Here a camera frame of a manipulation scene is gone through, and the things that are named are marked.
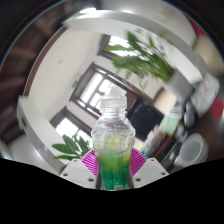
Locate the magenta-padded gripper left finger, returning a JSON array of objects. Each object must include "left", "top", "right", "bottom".
[{"left": 59, "top": 148, "right": 99, "bottom": 190}]

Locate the flat round red coaster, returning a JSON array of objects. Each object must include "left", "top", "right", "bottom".
[{"left": 211, "top": 96, "right": 224, "bottom": 122}]

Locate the green cloth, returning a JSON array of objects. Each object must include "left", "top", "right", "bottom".
[{"left": 159, "top": 114, "right": 178, "bottom": 137}]

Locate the clear bottle with green drink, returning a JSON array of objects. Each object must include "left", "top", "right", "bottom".
[{"left": 90, "top": 85, "right": 137, "bottom": 192}]

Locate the dark wooden double door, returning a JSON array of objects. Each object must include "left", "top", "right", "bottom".
[{"left": 69, "top": 62, "right": 138, "bottom": 118}]

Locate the dark wooden framed window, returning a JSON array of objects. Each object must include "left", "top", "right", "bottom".
[
  {"left": 49, "top": 107, "right": 93, "bottom": 141},
  {"left": 97, "top": 33, "right": 134, "bottom": 59}
]

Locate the white ceramic mug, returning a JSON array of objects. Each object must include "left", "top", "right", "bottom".
[{"left": 173, "top": 133, "right": 209, "bottom": 168}]

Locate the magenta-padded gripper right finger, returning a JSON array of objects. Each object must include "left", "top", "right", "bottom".
[{"left": 129, "top": 147, "right": 170, "bottom": 190}]

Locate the green plant in white pot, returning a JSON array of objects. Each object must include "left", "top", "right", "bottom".
[
  {"left": 104, "top": 30, "right": 194, "bottom": 103},
  {"left": 51, "top": 133, "right": 93, "bottom": 162}
]

